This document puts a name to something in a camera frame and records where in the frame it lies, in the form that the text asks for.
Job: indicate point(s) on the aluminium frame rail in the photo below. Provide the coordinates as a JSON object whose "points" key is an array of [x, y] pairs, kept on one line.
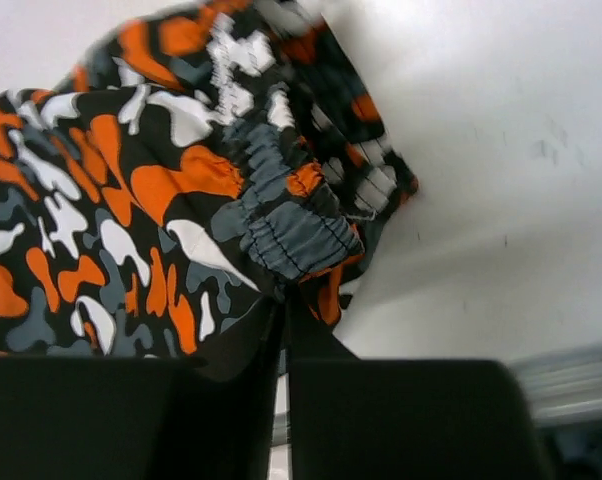
{"points": [[563, 388]]}

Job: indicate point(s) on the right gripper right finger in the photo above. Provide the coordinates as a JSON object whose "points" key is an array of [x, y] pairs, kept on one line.
{"points": [[353, 418]]}

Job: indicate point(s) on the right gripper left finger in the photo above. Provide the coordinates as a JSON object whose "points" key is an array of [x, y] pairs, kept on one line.
{"points": [[206, 416]]}

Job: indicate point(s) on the orange camouflage shorts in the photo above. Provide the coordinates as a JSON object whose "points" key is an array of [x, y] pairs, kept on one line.
{"points": [[196, 168]]}

